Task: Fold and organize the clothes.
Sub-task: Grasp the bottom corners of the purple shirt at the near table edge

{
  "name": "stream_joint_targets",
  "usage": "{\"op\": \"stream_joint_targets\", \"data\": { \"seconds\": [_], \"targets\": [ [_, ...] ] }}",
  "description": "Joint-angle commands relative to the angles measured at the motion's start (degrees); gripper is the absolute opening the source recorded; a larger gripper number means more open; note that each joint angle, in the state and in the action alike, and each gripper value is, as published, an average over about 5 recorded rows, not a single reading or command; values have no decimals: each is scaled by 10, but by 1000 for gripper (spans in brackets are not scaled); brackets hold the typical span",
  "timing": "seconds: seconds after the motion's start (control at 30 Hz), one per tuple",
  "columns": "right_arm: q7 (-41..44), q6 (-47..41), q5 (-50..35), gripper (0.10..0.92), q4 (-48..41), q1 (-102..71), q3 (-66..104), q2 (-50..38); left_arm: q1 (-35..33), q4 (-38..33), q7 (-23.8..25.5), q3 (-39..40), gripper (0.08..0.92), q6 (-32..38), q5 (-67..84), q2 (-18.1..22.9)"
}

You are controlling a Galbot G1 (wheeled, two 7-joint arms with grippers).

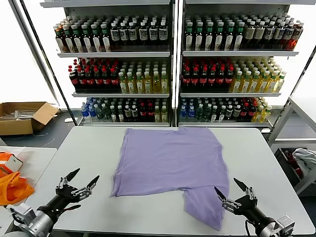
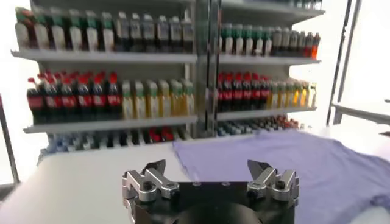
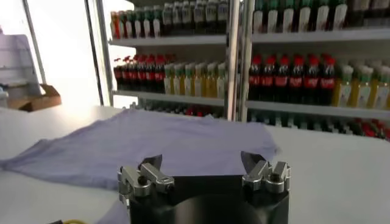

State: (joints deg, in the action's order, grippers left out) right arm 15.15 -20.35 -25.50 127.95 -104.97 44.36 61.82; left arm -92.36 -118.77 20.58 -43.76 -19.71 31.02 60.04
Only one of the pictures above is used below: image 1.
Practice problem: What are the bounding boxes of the grey metal shelf unit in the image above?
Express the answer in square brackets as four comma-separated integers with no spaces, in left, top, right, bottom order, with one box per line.
[39,0,177,128]
[176,0,301,128]

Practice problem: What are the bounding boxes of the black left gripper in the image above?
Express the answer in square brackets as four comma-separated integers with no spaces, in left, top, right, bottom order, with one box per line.
[37,168,101,220]

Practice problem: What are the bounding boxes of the orange cloth bag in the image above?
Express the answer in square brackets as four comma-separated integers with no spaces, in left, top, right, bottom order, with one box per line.
[0,171,35,206]

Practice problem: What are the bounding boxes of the dark bottle grey label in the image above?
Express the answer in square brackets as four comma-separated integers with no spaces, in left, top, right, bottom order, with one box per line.
[110,22,120,47]
[148,21,158,46]
[254,21,265,49]
[244,21,255,49]
[128,22,138,47]
[263,21,275,49]
[282,22,295,49]
[273,21,285,49]
[138,21,149,47]
[158,20,168,46]
[119,22,129,47]

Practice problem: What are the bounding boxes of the green-capped dark drink bottle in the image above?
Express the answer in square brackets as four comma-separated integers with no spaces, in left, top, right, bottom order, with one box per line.
[204,21,214,51]
[80,23,92,53]
[100,23,112,52]
[224,21,235,51]
[71,24,83,53]
[233,21,244,51]
[184,21,195,51]
[90,23,102,52]
[62,24,75,53]
[194,21,204,51]
[214,21,225,51]

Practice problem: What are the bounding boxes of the black frame pole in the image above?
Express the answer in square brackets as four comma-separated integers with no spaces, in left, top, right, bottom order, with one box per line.
[286,46,316,100]
[19,0,78,124]

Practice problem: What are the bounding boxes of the white frame beam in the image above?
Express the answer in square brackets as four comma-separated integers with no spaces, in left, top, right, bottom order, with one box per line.
[7,0,60,106]

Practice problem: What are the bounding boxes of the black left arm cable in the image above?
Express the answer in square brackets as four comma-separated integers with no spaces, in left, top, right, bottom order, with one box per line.
[60,204,81,212]

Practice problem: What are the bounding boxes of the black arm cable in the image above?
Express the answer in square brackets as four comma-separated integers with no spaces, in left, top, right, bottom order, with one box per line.
[60,204,81,212]
[244,219,257,237]

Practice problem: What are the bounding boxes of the white metal rack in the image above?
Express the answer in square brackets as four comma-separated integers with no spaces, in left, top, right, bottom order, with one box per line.
[267,95,316,196]

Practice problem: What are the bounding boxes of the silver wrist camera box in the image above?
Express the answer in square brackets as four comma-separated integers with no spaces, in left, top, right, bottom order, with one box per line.
[276,214,296,234]
[9,203,38,232]

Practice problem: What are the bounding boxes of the black storage bin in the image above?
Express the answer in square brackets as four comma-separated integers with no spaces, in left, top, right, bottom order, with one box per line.
[274,147,306,190]

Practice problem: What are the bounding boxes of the grey white crumpled cloth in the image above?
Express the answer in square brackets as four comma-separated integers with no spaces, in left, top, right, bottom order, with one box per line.
[292,147,316,179]

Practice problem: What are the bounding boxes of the white side table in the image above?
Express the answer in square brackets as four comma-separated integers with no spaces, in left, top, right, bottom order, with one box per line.
[0,146,58,237]

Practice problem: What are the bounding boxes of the orange drink bottle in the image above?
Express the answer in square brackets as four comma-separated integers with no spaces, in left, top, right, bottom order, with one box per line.
[54,24,65,53]

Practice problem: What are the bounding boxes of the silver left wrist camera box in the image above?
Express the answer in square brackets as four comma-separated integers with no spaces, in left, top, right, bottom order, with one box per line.
[9,203,38,232]

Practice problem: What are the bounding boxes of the purple t-shirt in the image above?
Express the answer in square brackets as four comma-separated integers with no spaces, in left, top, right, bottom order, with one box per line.
[110,126,230,232]

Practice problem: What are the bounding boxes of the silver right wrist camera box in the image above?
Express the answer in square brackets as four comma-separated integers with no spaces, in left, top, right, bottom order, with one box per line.
[276,214,296,234]

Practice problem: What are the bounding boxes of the red drink bottle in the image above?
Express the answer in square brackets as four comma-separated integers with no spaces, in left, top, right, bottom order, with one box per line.
[291,22,304,49]

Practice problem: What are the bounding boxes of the clear plastic packets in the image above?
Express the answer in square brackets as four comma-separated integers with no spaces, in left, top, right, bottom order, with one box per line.
[3,108,34,121]

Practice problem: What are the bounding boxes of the open cardboard box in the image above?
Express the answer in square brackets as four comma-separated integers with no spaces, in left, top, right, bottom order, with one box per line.
[0,101,59,136]

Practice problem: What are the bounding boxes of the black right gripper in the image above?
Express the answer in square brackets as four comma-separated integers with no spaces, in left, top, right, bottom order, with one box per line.
[214,177,274,231]

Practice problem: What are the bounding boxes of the orange and white box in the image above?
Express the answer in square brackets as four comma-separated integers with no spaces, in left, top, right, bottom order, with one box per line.
[0,152,24,173]

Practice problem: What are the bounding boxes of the red cloth item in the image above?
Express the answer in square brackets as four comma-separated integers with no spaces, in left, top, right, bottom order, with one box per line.
[283,150,303,179]

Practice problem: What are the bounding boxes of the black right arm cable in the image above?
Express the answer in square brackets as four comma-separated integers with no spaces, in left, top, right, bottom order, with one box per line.
[244,219,257,237]

